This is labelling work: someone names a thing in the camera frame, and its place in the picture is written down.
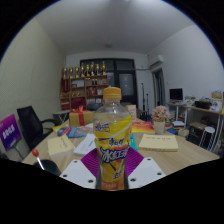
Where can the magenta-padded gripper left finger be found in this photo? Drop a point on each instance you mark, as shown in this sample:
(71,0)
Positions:
(78,173)

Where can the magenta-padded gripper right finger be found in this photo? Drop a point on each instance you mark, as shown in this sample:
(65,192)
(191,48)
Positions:
(146,171)

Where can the yellow-labelled orange drink bottle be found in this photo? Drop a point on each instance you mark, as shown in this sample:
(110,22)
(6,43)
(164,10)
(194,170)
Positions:
(111,140)

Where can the white booklet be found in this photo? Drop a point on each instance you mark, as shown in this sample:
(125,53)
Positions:
(85,145)

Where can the pale yellow book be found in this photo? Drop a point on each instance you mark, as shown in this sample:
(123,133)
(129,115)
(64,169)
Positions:
(158,142)

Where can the teal book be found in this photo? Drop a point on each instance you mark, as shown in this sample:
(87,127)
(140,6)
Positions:
(133,142)

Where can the cream notepad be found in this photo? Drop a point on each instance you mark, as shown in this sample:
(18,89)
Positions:
(60,146)

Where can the blue colourful packet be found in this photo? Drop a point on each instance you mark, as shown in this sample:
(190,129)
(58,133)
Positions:
(71,132)

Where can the orange red book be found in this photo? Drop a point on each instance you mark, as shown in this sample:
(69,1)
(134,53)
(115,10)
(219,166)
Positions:
(143,127)

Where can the yellow gift box red ribbon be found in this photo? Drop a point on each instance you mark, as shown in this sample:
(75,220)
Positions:
(81,117)

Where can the pink flowers in white pot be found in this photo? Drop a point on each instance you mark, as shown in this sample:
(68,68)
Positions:
(160,116)

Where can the small white side table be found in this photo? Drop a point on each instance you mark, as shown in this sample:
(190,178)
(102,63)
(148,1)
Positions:
(62,115)

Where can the small tan carton box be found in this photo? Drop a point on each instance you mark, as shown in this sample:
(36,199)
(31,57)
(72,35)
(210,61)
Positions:
(131,111)

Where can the black office chair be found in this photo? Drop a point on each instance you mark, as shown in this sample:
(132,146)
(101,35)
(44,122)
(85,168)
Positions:
(31,126)

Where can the black microphone stand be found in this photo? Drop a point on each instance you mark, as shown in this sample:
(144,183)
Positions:
(144,100)

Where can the white round stool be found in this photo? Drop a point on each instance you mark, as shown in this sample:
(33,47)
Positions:
(209,133)

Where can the cluttered wooden side desk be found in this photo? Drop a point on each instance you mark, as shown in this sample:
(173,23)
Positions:
(200,115)

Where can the purple sign board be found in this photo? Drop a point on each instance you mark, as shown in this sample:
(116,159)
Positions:
(9,131)

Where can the black computer monitor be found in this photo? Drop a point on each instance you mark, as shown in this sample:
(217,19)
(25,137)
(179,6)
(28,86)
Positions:
(176,94)

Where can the wooden shelf unit with trophies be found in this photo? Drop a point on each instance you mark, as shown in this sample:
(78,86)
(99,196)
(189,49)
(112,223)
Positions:
(83,90)

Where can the black framed glass door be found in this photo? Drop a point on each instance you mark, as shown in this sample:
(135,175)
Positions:
(125,83)

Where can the white wall air conditioner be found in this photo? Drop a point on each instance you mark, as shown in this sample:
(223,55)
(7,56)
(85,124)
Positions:
(156,61)

